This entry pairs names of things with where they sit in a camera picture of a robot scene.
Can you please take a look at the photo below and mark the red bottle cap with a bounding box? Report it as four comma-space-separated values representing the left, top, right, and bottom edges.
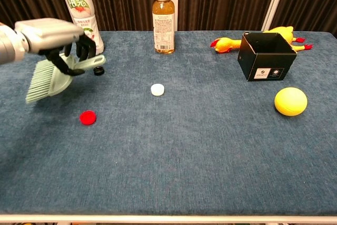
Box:
80, 110, 97, 126

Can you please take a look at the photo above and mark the white table frame edge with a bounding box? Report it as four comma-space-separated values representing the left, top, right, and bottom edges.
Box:
0, 213, 337, 225

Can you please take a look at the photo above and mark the yellow rubber chicken toy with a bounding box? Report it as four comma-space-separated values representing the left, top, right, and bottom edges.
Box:
210, 26, 313, 54

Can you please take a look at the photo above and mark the amber tea bottle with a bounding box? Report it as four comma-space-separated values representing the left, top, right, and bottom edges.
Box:
152, 0, 175, 54

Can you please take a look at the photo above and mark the black open cardboard box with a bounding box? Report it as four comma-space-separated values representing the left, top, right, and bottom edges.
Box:
237, 32, 298, 82

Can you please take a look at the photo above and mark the white yellow-capped drink bottle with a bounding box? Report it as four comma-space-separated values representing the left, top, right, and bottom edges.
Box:
64, 0, 105, 54

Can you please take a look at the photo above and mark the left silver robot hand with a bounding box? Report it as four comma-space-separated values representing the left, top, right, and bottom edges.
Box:
14, 18, 97, 76

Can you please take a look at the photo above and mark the yellow ball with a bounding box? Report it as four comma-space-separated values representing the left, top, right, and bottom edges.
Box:
274, 87, 308, 116

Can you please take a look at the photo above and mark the blue fabric table cover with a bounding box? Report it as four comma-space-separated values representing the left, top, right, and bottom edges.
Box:
0, 30, 337, 217

